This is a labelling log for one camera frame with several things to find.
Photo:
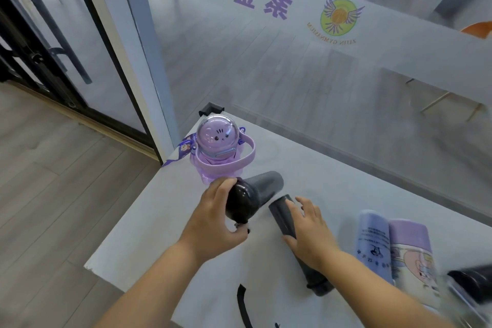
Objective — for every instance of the person's left hand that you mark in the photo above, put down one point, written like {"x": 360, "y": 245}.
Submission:
{"x": 209, "y": 224}

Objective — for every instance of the person's right hand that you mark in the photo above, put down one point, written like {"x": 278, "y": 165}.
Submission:
{"x": 311, "y": 235}

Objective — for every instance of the white bottle blue rim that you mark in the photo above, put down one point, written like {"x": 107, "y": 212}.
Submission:
{"x": 373, "y": 239}

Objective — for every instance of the black tumbler with strap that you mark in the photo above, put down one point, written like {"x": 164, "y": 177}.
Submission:
{"x": 265, "y": 185}

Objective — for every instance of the lilac printed bottle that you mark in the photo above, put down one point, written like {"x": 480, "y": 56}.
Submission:
{"x": 409, "y": 239}

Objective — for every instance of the tall black thermos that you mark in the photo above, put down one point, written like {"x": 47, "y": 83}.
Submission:
{"x": 472, "y": 281}

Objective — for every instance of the person's left forearm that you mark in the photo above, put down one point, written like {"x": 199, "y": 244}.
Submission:
{"x": 153, "y": 293}

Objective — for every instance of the person's right forearm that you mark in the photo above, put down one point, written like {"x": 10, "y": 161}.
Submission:
{"x": 376, "y": 301}

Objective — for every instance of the white table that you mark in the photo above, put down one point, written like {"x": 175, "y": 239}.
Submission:
{"x": 161, "y": 224}

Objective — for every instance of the frosted window band purple print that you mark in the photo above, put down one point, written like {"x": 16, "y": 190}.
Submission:
{"x": 403, "y": 39}

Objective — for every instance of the black framed glass door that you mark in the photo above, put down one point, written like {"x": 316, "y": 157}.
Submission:
{"x": 38, "y": 70}

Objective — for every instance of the orange shell chair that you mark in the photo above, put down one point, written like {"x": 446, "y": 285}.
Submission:
{"x": 480, "y": 28}

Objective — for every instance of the black table corner bracket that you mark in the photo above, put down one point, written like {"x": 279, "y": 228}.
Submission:
{"x": 209, "y": 108}

